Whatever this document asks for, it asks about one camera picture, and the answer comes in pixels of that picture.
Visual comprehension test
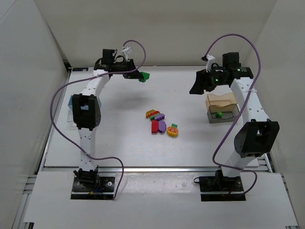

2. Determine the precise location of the green stepped lego block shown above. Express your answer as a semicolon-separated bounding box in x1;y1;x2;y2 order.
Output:
138;72;150;83

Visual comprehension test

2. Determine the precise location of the small green lego brick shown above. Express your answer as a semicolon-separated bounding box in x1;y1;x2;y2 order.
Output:
215;111;224;119

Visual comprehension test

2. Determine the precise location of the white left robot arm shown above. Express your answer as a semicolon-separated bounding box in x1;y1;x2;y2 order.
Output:
72;47;144;188

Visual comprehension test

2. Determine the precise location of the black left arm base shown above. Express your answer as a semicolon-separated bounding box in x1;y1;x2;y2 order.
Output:
71;176;115;200

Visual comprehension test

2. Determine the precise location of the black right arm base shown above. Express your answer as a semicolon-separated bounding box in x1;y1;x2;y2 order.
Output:
193;171;246;202

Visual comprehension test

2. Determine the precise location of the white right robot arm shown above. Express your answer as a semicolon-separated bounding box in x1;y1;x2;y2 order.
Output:
189;52;280;177

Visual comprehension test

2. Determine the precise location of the orange translucent container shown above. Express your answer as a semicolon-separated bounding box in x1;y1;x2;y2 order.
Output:
205;93;237;112

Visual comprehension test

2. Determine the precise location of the grey translucent container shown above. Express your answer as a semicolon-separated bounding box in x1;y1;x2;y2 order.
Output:
207;104;239;124

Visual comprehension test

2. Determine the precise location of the yellow black striped lego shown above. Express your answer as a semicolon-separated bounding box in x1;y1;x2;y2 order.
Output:
145;109;160;118

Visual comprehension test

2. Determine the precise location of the red green rounded lego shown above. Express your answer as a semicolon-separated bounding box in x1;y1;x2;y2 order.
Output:
149;111;161;120

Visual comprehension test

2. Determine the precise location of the purple flat lego plate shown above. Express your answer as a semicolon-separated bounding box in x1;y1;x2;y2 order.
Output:
154;114;165;121

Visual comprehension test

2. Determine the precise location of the red half-round lego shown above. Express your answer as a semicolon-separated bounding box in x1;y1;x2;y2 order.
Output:
151;120;159;134

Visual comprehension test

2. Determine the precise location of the blue label sticker left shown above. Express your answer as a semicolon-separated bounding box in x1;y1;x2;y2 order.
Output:
72;67;89;72

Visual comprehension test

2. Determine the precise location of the yellow orange printed lego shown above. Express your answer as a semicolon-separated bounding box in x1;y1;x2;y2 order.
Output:
167;126;179;137

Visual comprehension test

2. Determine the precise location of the purple half-round lego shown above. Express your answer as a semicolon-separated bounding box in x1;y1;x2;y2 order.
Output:
158;120;167;134

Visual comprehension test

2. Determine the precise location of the blue plastic container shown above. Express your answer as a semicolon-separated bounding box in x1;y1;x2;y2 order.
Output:
68;95;101;111

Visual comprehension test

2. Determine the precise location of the clear plastic container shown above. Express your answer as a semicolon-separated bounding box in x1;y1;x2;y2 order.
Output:
67;110;73;122

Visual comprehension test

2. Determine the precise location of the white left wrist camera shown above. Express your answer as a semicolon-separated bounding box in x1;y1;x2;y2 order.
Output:
121;47;133;60

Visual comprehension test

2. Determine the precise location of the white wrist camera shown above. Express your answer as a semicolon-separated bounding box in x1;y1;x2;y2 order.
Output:
201;54;215;72
121;47;133;60

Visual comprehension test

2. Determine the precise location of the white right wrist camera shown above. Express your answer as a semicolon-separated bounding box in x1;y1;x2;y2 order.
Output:
201;54;215;72

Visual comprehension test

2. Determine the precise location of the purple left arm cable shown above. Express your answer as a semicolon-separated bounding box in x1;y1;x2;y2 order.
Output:
51;40;146;200

